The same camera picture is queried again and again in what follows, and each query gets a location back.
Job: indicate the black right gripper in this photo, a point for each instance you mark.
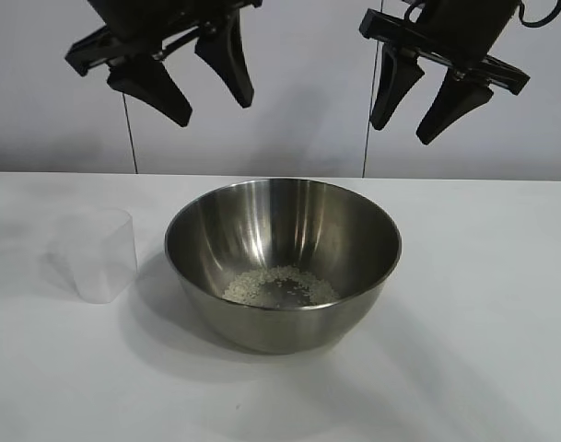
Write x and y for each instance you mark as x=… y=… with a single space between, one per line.
x=464 y=30

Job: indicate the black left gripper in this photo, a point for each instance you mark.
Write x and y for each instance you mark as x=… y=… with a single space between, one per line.
x=146 y=23

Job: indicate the stainless steel mixing bowl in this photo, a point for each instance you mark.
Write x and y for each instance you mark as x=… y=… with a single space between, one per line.
x=284 y=230

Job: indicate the clear plastic measuring cup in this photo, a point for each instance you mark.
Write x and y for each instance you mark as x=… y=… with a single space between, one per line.
x=109 y=258

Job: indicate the white rice grains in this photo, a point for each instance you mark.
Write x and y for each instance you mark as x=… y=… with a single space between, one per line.
x=243 y=287

